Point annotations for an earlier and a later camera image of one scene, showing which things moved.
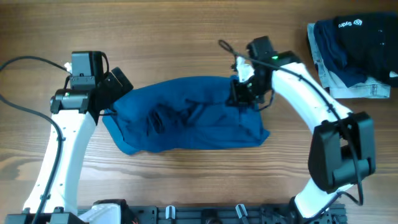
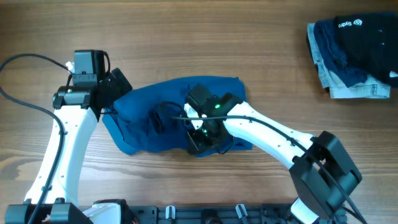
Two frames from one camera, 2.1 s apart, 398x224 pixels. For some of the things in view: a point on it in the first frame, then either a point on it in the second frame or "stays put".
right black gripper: [240, 93] → [193, 137]
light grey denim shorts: [372, 88] stays put
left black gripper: [116, 84] stays put
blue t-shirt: [184, 114] stays put
